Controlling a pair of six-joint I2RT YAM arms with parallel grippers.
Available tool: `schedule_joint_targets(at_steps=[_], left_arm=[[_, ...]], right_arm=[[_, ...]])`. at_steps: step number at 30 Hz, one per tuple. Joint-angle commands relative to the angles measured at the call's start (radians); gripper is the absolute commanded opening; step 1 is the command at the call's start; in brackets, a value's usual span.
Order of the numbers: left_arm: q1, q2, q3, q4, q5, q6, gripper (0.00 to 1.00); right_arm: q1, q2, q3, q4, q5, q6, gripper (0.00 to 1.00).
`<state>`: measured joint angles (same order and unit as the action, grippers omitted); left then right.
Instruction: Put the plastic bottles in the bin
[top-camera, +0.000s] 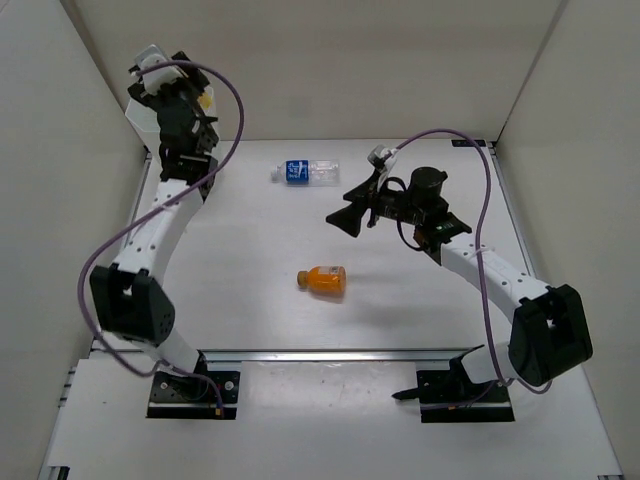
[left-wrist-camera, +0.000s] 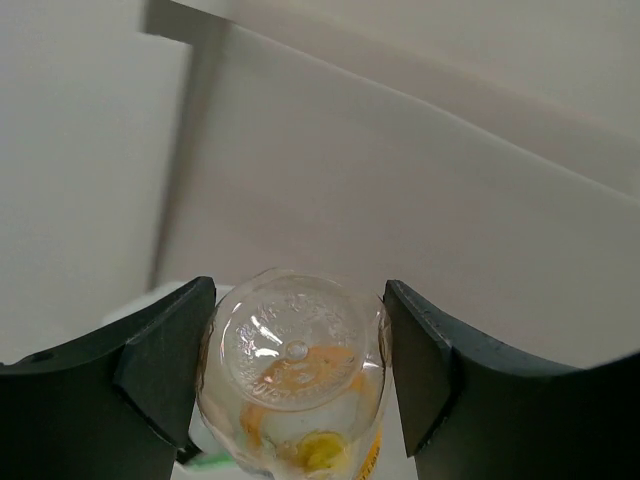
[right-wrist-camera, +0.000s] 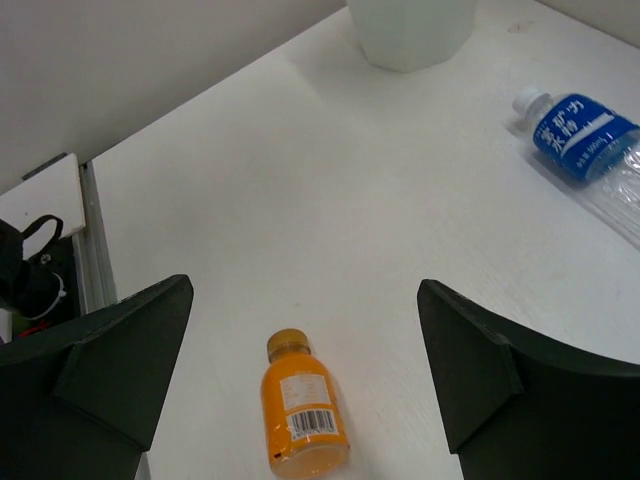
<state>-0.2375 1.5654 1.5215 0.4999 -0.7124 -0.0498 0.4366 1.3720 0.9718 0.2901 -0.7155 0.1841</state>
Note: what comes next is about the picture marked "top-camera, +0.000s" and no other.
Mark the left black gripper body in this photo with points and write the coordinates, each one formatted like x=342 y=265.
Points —
x=186 y=91

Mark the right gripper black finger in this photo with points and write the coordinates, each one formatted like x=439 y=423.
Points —
x=350 y=218
x=367 y=191

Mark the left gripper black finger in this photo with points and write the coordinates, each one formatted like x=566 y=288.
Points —
x=138 y=93
x=190 y=84

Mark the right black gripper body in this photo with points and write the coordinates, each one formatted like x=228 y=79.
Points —
x=399 y=206

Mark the orange juice bottle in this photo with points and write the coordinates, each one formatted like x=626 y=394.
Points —
x=323 y=282

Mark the clear bottle yellow cap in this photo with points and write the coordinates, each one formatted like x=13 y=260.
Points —
x=205 y=101

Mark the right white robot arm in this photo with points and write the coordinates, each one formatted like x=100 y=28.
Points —
x=549 y=332

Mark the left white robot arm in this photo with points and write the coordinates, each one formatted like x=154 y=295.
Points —
x=128 y=295

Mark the tall white plastic bin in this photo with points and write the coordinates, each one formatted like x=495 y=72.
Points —
x=144 y=121

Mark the clear bottle blue label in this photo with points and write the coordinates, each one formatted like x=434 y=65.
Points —
x=303 y=172

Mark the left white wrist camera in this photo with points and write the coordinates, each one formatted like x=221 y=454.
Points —
x=151 y=66

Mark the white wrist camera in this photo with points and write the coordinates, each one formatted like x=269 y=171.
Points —
x=151 y=66
x=383 y=158

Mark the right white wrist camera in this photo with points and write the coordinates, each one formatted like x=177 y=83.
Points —
x=383 y=158

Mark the aluminium table edge rail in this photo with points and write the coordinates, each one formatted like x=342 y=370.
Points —
x=332 y=355

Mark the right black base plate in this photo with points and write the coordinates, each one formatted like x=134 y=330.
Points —
x=471 y=404

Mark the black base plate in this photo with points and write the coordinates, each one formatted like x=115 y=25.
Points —
x=177 y=397
x=471 y=404

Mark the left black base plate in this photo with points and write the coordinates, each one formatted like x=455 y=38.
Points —
x=177 y=397

